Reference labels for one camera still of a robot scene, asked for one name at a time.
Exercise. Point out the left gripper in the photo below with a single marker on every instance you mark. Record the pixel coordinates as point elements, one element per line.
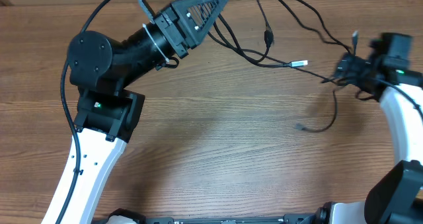
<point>181,35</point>

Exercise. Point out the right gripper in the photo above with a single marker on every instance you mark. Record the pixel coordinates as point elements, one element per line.
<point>354,63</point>

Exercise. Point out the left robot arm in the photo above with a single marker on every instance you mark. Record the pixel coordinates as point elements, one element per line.
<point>107,112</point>

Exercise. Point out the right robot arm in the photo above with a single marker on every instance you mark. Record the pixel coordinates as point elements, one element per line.
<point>386,77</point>

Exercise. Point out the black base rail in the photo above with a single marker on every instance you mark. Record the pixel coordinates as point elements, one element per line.
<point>224,220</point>

